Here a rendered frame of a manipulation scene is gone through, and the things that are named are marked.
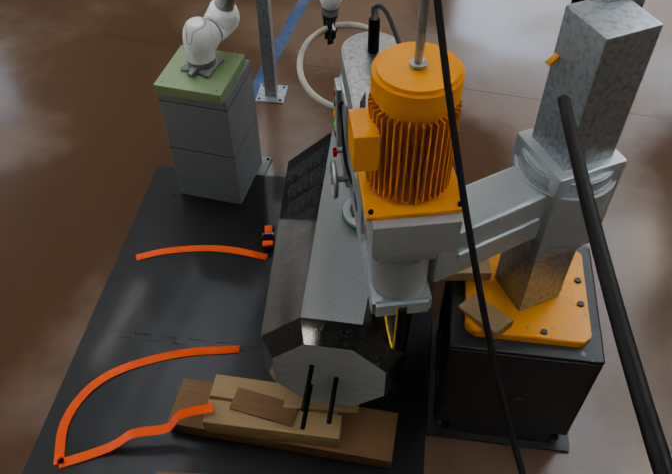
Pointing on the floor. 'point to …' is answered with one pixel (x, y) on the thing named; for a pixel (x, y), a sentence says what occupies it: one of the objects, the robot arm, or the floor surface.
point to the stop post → (270, 93)
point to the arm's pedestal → (216, 142)
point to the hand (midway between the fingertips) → (329, 36)
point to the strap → (140, 366)
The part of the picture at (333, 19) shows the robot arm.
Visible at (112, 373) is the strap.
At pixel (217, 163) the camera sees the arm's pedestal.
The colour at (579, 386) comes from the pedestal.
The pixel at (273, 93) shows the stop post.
